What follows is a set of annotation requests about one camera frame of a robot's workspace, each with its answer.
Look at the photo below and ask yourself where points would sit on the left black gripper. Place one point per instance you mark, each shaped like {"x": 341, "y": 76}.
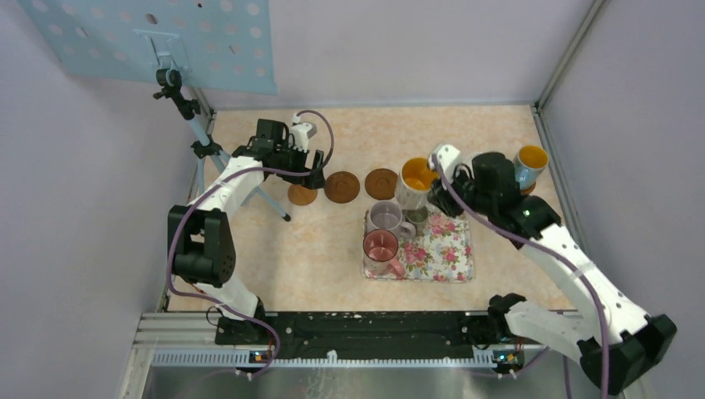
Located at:
{"x": 317, "y": 158}

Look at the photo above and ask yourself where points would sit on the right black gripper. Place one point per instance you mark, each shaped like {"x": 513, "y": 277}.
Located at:
{"x": 441, "y": 199}

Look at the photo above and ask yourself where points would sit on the blue mug yellow inside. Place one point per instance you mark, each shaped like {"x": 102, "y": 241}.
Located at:
{"x": 529, "y": 162}

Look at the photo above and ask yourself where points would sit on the light brown small coaster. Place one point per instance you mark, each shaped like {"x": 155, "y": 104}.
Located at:
{"x": 301, "y": 196}

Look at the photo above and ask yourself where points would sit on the glass mug orange inside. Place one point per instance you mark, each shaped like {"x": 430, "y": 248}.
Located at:
{"x": 414, "y": 184}

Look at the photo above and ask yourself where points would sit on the brown coaster one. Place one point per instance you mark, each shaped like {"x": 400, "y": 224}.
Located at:
{"x": 342, "y": 187}

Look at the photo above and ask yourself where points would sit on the brown coaster two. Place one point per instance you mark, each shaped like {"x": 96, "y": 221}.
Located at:
{"x": 381, "y": 183}

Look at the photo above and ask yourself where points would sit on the pink mug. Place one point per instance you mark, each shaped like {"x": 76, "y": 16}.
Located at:
{"x": 380, "y": 253}

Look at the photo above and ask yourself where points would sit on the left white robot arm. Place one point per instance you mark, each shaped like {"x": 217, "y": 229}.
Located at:
{"x": 201, "y": 250}

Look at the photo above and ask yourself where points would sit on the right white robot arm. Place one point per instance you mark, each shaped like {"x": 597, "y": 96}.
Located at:
{"x": 615, "y": 341}

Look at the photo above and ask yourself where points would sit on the brown coaster six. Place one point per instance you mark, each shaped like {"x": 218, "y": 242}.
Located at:
{"x": 528, "y": 190}

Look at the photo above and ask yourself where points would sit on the small grey-green cup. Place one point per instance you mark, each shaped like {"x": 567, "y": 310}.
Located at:
{"x": 418, "y": 218}

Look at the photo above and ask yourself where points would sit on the floral tray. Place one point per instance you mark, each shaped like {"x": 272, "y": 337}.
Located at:
{"x": 442, "y": 252}

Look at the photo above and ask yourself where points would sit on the blue perforated board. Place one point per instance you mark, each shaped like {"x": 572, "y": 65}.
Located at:
{"x": 219, "y": 44}

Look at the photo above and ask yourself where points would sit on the lilac mug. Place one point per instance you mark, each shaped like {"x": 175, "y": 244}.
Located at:
{"x": 387, "y": 215}

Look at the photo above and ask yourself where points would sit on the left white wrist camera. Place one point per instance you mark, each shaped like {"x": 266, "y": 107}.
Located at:
{"x": 302, "y": 132}

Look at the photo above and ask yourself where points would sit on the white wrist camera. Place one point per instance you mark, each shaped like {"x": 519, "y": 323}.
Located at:
{"x": 302, "y": 132}
{"x": 445, "y": 157}

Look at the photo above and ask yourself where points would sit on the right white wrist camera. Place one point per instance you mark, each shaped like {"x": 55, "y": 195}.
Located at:
{"x": 445, "y": 157}

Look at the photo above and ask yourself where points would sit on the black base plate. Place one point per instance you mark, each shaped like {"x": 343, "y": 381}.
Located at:
{"x": 368, "y": 335}

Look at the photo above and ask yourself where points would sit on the aluminium frame rail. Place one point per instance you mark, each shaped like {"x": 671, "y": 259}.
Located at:
{"x": 174, "y": 355}

